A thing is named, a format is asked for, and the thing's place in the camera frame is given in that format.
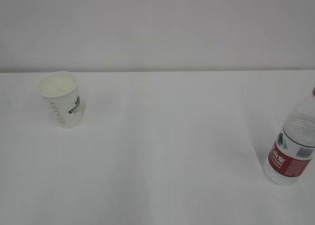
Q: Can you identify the white paper cup green logo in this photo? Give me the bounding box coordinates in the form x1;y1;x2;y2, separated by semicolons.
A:
37;71;83;129

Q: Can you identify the clear water bottle red label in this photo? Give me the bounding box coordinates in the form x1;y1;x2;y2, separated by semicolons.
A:
263;91;315;186

